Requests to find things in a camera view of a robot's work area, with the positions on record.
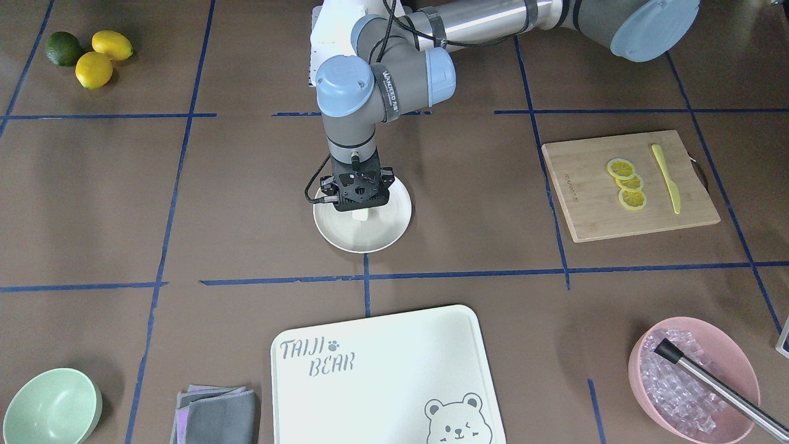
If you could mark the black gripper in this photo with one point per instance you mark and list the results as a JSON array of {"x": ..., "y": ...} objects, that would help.
[{"x": 387, "y": 179}]

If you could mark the cream round plate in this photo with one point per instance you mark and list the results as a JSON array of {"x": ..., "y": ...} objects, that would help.
[{"x": 383, "y": 226}]

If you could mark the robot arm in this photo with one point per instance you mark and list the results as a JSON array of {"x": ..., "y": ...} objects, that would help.
[{"x": 372, "y": 61}]

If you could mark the white bear tray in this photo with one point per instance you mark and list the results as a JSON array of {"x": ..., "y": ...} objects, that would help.
[{"x": 420, "y": 376}]

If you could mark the bamboo cutting board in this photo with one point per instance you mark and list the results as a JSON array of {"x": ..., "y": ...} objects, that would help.
[{"x": 589, "y": 195}]

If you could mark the lemon slice top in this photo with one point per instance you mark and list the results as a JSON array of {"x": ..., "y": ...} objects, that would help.
[{"x": 621, "y": 169}]

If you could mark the lemon slice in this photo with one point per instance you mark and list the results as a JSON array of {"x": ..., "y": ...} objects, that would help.
[
  {"x": 621, "y": 169},
  {"x": 632, "y": 201},
  {"x": 632, "y": 184}
]

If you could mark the lemon slice bottom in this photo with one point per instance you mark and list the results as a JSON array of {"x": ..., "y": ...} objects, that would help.
[{"x": 632, "y": 201}]

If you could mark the lemon slice middle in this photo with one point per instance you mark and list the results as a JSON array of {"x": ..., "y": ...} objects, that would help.
[{"x": 632, "y": 184}]

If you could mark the yellow lemon upper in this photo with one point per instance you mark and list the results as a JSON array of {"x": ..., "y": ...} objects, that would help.
[{"x": 114, "y": 45}]

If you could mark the yellow lemon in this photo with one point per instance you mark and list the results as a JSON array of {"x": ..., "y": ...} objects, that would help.
[
  {"x": 114, "y": 45},
  {"x": 93, "y": 70}
]

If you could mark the grey folded cloth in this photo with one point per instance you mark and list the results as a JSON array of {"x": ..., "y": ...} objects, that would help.
[{"x": 214, "y": 414}]

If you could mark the yellow lemon lower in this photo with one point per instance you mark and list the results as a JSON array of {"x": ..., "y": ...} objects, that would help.
[{"x": 93, "y": 70}]

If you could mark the yellow plastic knife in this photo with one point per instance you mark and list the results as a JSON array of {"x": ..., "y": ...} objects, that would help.
[{"x": 672, "y": 187}]

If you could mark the green lime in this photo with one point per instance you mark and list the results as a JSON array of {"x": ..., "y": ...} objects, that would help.
[{"x": 63, "y": 49}]

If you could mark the pink bowl with ice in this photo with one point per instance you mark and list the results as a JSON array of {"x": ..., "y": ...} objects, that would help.
[{"x": 674, "y": 399}]

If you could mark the green bowl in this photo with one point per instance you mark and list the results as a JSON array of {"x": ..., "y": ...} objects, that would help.
[{"x": 62, "y": 405}]

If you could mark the white cup rack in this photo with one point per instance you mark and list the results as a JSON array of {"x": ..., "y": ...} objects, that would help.
[{"x": 782, "y": 342}]

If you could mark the steel muddler black tip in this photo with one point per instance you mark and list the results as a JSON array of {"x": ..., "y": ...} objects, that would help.
[{"x": 668, "y": 351}]

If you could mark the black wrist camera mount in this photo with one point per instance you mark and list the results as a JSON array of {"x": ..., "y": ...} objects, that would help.
[{"x": 355, "y": 190}]

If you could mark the white pole mount base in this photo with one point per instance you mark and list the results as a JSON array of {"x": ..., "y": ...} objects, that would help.
[{"x": 332, "y": 23}]

